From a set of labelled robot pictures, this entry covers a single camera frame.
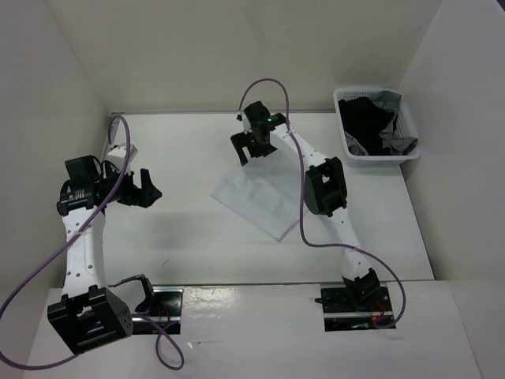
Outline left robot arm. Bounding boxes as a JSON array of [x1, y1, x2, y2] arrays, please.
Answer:
[[47, 148, 162, 355]]

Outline white skirt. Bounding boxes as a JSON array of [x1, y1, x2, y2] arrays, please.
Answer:
[[211, 160, 300, 242]]

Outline black skirt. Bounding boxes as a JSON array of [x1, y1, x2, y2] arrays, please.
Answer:
[[339, 97, 395, 156]]

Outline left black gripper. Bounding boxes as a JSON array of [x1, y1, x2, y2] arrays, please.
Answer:
[[95, 161, 161, 208]]

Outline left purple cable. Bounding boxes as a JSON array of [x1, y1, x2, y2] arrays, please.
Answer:
[[0, 114, 186, 371]]

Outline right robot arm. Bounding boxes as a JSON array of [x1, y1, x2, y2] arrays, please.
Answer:
[[230, 101, 380, 310]]

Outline white plastic basket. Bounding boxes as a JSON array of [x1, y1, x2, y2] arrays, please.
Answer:
[[333, 87, 421, 167]]

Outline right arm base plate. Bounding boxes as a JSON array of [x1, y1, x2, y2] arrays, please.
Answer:
[[315, 285, 395, 332]]

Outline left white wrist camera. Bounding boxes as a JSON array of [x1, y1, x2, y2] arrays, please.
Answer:
[[105, 144, 138, 167]]

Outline grey skirt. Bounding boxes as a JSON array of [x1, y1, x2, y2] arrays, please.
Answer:
[[361, 91, 418, 156]]

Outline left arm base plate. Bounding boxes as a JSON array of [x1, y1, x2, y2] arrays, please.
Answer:
[[133, 287, 184, 335]]

